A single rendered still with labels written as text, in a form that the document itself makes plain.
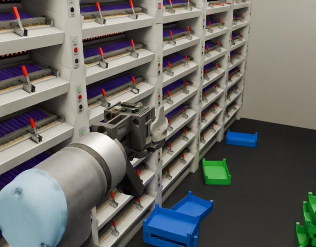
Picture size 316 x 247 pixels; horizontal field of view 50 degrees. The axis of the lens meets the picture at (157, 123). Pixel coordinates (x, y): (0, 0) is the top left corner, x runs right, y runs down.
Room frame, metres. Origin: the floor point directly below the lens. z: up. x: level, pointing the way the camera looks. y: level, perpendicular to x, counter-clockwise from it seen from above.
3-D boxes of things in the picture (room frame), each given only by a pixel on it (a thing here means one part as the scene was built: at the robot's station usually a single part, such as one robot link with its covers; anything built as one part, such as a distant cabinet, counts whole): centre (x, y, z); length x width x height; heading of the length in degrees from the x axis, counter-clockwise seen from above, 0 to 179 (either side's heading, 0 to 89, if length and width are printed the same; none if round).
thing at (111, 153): (0.45, 0.10, 1.23); 0.10 x 0.05 x 0.09; 65
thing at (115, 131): (0.52, 0.06, 1.23); 0.12 x 0.08 x 0.09; 155
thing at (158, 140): (0.56, 0.01, 1.21); 0.09 x 0.05 x 0.02; 151
